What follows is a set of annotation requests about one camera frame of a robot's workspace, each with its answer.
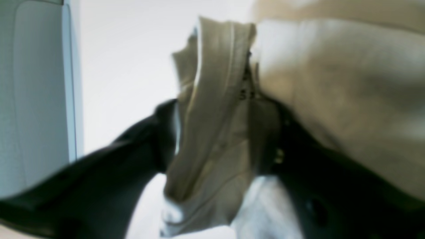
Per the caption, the grey t-shirt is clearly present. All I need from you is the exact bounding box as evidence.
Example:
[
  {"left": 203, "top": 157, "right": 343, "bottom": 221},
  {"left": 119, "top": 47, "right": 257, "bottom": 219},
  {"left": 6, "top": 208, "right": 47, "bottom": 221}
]
[{"left": 161, "top": 0, "right": 424, "bottom": 239}]

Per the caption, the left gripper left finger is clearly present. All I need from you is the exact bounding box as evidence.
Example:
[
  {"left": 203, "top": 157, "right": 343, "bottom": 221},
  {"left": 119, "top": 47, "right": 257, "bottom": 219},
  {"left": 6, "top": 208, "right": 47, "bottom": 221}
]
[{"left": 1, "top": 99, "right": 177, "bottom": 239}]

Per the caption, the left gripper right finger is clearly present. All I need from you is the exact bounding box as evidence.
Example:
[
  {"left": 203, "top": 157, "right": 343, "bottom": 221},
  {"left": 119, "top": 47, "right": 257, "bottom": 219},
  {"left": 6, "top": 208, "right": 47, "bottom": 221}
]
[{"left": 249, "top": 98, "right": 424, "bottom": 239}]

